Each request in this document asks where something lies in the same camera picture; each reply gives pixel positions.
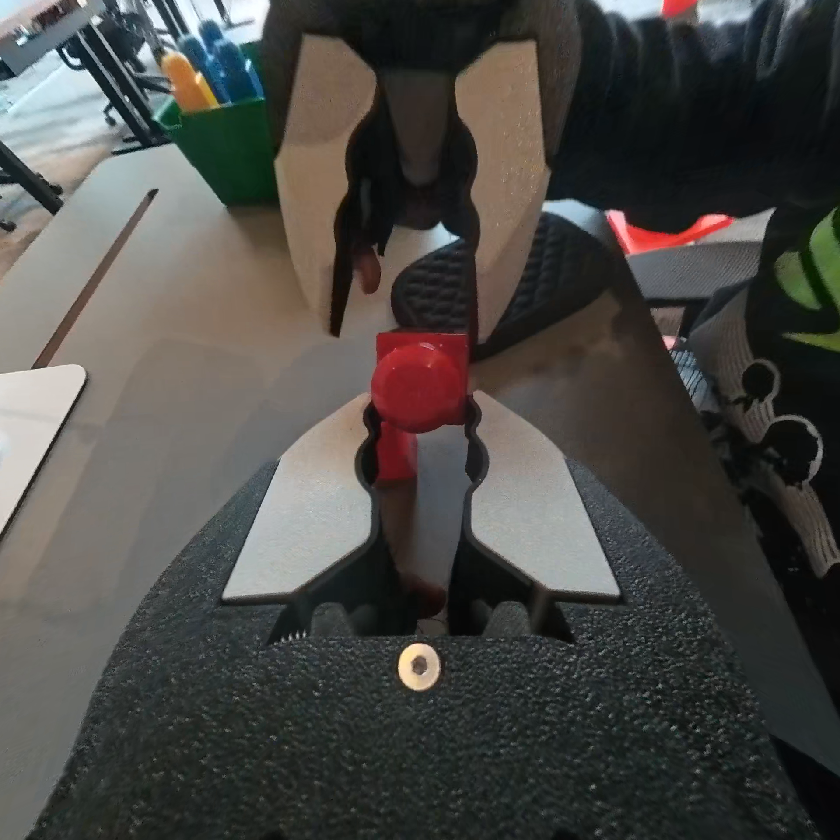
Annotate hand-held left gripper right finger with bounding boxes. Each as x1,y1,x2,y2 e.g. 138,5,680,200
451,390,623,606

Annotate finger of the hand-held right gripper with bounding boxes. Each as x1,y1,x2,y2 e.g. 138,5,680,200
453,36,553,349
274,33,382,339

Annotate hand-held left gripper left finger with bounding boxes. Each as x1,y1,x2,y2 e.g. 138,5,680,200
222,392,396,606

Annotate red mega block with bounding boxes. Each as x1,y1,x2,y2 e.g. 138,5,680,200
369,331,475,484

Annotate person's right forearm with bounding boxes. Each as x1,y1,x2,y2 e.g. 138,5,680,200
558,0,840,227

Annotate orange mega block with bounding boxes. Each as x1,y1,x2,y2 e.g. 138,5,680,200
161,51,211,112

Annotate person's left hand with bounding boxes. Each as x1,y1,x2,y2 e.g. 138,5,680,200
400,574,449,618

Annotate green plastic bin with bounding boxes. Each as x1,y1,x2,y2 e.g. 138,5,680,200
152,41,282,207

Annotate red orange plastic object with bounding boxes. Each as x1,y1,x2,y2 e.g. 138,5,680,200
607,210,737,257

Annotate grey chair seat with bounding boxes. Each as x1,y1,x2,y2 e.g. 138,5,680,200
629,241,777,304

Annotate black swivel chair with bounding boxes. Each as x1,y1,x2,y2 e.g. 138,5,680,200
98,0,173,98

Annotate white patterned pants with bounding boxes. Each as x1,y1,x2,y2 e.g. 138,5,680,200
669,282,840,581

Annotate white monitor stand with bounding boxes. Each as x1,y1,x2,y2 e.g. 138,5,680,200
0,364,88,534

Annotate desk with black legs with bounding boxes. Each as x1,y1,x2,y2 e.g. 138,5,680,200
0,0,173,157

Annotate black jacket with green stripes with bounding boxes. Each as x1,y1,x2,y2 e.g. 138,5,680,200
755,205,840,368

